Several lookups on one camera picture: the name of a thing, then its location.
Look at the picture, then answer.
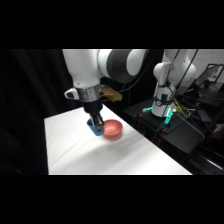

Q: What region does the pink bowl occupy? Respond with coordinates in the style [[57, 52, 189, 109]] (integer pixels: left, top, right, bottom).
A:
[[101, 118, 124, 141]]

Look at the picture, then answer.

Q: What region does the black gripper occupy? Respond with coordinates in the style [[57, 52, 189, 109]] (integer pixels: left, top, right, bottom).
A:
[[82, 98, 106, 132]]

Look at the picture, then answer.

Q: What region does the green status light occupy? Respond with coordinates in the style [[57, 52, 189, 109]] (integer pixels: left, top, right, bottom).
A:
[[142, 99, 177, 128]]

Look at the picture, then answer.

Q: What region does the black curtain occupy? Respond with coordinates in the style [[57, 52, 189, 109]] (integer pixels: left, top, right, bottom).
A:
[[0, 49, 165, 176]]

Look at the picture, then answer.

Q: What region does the white table cloth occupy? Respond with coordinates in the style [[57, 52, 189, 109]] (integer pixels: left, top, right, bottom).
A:
[[44, 103, 193, 176]]

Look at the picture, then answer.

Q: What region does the dark monitor screen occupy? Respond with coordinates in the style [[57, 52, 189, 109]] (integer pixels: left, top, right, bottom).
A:
[[194, 63, 224, 92]]

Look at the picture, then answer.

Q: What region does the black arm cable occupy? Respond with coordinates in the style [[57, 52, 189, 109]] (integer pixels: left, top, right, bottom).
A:
[[119, 49, 158, 94]]

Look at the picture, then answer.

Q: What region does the yellow cable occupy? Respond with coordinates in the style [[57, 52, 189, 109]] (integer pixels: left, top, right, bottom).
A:
[[171, 95, 196, 119]]

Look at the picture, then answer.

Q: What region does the black robot stand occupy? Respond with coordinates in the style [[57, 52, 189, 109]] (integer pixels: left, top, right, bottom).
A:
[[122, 97, 206, 155]]

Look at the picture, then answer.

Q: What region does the blue plastic cup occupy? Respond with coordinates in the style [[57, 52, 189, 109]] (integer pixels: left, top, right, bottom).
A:
[[86, 117, 106, 137]]

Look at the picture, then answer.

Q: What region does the tan wrist camera mount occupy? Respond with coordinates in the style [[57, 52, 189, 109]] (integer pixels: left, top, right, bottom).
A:
[[99, 84, 123, 102]]

